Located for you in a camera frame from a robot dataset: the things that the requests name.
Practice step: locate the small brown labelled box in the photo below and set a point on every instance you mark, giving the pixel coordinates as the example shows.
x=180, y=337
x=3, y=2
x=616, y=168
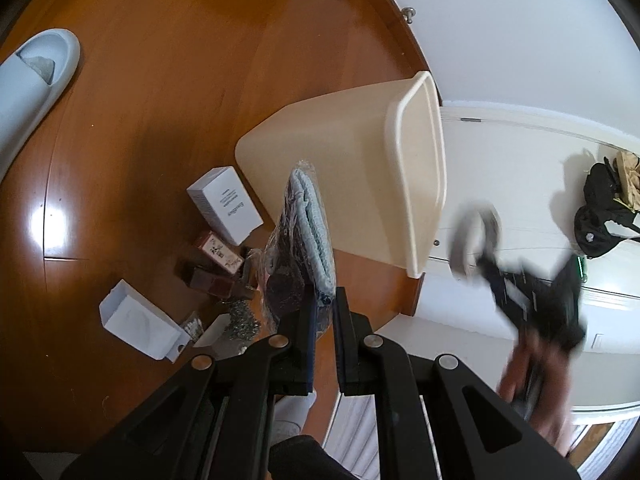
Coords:
x=220, y=252

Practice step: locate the tan paper bag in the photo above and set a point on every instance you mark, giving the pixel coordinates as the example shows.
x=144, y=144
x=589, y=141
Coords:
x=630, y=180

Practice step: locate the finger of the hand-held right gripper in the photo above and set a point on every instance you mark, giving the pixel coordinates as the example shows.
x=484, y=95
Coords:
x=500, y=290

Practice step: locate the person's dark trouser leg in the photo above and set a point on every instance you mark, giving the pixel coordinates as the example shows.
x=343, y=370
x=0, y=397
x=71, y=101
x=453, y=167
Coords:
x=310, y=460

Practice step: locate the metal door stop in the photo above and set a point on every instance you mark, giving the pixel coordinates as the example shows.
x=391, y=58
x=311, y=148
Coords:
x=410, y=14

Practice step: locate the white rectangular carton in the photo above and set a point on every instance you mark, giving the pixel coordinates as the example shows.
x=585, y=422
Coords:
x=225, y=205

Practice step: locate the person's white sock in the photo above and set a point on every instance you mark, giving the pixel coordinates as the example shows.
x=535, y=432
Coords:
x=295, y=415

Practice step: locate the grey curved plastic piece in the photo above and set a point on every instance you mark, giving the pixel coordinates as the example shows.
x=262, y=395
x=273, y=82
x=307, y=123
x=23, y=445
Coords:
x=462, y=245

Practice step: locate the person's right hand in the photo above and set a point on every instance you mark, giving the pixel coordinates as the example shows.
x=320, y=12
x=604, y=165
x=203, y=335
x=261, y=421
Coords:
x=557, y=390

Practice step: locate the clear packet with blue cloth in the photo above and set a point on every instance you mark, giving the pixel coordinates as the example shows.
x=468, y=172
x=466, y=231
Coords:
x=305, y=230

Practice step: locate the pale blue slipper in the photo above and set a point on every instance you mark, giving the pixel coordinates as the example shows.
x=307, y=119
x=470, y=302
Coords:
x=30, y=90

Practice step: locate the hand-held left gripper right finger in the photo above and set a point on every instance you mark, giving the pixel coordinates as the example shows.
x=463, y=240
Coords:
x=341, y=345

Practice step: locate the white ribbed panel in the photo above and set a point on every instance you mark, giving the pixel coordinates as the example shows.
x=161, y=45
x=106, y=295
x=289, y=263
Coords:
x=355, y=440

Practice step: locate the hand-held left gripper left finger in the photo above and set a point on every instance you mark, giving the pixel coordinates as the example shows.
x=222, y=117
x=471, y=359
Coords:
x=311, y=345

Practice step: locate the cream plastic waste bin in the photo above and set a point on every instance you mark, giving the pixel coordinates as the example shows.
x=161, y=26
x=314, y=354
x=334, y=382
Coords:
x=350, y=170

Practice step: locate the black bag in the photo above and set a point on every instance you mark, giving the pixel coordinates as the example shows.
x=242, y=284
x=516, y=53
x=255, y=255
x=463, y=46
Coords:
x=597, y=215

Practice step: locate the dark brown box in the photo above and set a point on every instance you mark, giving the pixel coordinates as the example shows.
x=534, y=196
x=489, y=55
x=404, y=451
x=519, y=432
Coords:
x=212, y=285

